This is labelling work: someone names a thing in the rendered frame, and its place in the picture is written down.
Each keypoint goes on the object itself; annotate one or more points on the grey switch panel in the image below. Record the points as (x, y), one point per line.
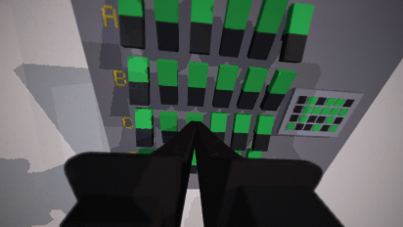
(272, 79)

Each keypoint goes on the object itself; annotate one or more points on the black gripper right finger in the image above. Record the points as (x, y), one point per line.
(221, 171)

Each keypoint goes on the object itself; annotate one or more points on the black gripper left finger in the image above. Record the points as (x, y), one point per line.
(163, 173)

